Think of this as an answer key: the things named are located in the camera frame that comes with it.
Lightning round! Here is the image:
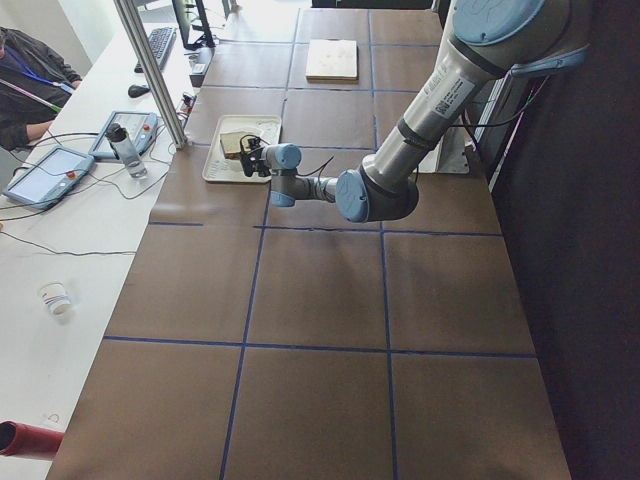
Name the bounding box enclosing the wooden cutting board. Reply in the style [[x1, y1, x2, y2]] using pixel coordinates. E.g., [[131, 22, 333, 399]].
[[305, 39, 359, 81]]

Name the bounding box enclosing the red cylinder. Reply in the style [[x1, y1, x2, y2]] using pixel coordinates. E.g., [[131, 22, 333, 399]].
[[1, 421, 64, 460]]

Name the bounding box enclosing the near blue teach pendant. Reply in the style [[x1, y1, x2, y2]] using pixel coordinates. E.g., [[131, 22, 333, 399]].
[[3, 146, 95, 210]]

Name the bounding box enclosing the cream bear serving tray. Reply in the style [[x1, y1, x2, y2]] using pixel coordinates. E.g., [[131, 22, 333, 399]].
[[202, 115, 282, 184]]

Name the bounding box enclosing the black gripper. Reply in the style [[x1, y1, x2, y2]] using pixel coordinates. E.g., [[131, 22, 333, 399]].
[[240, 149, 271, 178]]

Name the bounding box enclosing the aluminium frame post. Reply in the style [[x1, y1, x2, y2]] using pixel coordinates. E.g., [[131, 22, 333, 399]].
[[113, 0, 187, 150]]

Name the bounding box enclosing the black keyboard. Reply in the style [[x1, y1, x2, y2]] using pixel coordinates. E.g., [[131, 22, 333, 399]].
[[148, 27, 176, 70]]

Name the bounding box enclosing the white paper cup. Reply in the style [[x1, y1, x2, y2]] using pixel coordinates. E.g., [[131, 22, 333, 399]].
[[38, 281, 73, 323]]

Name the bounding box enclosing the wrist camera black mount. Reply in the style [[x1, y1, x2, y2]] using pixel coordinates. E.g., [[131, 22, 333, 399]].
[[239, 134, 265, 154]]

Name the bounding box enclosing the seated person dark jacket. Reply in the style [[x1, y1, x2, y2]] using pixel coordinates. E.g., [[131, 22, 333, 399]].
[[1, 27, 82, 151]]

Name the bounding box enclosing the blue teach pendant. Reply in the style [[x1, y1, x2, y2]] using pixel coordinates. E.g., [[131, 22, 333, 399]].
[[3, 146, 95, 210], [88, 110, 161, 161]]

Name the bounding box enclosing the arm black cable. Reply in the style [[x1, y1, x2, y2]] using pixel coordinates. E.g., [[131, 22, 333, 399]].
[[294, 99, 546, 191]]

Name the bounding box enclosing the black monitor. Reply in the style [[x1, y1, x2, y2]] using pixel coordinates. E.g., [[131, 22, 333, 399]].
[[172, 0, 215, 51]]

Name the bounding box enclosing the white round plate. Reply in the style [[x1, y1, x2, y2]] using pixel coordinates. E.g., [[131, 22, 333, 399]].
[[238, 127, 269, 147]]

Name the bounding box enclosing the clear water bottle black cap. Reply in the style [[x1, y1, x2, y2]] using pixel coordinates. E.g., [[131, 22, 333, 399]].
[[105, 122, 147, 179]]

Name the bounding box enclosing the black computer mouse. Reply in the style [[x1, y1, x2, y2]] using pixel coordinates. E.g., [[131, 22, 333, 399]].
[[127, 84, 150, 99]]

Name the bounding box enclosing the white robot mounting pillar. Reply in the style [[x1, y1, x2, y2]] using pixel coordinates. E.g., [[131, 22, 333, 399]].
[[418, 127, 470, 175]]

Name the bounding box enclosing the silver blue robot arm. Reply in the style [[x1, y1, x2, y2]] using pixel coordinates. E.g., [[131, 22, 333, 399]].
[[240, 0, 593, 223]]

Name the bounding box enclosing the plain bread slice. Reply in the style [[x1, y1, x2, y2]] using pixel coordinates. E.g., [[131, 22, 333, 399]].
[[219, 131, 257, 160]]

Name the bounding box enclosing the far blue teach pendant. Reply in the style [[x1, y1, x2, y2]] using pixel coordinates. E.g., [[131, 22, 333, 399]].
[[88, 110, 161, 161]]

